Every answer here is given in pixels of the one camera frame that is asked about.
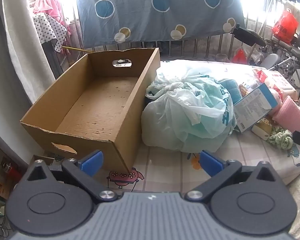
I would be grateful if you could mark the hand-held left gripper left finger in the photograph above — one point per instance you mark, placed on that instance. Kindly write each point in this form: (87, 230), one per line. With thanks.
(92, 161)

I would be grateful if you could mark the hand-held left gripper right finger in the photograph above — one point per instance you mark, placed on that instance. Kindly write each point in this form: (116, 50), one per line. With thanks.
(210, 161)

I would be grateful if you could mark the green scrunchie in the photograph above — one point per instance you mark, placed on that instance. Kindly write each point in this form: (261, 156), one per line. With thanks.
(280, 137)

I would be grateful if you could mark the pink towel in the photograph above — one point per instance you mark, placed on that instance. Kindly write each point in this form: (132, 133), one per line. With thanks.
(291, 115)

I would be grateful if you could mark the blue white carton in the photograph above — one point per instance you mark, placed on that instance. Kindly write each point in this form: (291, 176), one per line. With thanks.
(255, 105)

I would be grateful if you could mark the brown cardboard box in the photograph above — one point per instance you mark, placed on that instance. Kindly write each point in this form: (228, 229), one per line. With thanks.
(102, 105)

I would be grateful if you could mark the teal blue towel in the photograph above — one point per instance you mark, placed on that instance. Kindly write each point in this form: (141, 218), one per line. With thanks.
(233, 87)

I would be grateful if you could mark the printed bed sheet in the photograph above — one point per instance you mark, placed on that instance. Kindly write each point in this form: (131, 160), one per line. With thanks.
(165, 165)

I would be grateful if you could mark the white green plastic bag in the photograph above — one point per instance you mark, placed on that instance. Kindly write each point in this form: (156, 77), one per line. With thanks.
(180, 115)

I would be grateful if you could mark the red white packet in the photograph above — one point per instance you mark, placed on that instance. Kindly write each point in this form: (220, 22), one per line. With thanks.
(275, 77)

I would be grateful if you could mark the black wheelchair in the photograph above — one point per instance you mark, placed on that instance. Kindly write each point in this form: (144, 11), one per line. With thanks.
(290, 47)

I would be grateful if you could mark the small red plastic bag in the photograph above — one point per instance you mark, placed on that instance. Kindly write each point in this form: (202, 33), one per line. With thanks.
(240, 56)

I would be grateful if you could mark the large red plastic bag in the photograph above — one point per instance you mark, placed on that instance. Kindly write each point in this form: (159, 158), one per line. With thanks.
(285, 27)

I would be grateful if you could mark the yellow stick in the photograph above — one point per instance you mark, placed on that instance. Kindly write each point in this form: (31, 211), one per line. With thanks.
(76, 49)

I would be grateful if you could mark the black padded seat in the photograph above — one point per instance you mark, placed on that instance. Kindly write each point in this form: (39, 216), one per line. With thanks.
(250, 36)

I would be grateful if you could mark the white curtain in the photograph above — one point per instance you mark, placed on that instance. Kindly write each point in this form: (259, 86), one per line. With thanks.
(20, 55)

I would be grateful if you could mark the white star print cloth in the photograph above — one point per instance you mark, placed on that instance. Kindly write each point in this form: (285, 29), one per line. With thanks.
(48, 27)

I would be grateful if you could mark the blue dotted hanging bedsheet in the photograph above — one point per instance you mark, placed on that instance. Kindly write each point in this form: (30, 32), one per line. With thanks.
(145, 22)

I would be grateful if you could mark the pink hanging garment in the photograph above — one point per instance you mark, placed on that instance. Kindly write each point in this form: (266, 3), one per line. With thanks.
(50, 5)

